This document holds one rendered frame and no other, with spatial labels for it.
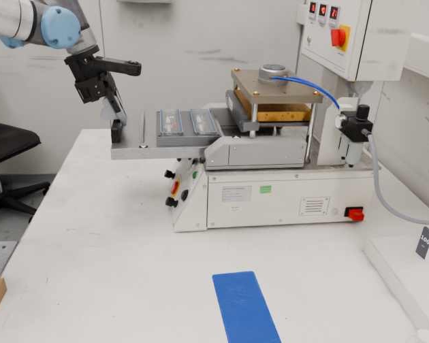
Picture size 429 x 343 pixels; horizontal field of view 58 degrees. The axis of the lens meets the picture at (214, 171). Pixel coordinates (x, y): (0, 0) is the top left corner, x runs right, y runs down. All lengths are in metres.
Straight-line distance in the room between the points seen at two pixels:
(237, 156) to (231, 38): 1.61
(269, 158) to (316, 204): 0.20
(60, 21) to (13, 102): 1.95
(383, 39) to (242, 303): 0.65
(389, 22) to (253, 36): 1.61
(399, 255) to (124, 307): 0.63
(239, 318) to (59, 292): 0.38
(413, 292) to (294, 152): 0.40
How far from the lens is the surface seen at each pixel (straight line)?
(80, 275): 0.95
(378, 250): 1.01
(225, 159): 0.95
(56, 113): 2.69
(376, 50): 0.98
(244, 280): 0.91
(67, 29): 0.83
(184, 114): 1.14
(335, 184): 1.07
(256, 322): 0.83
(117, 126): 1.01
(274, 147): 0.96
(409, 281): 0.95
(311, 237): 1.07
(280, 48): 2.57
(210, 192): 0.98
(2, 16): 0.80
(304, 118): 1.03
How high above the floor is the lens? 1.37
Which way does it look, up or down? 27 degrees down
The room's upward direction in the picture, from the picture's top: 2 degrees clockwise
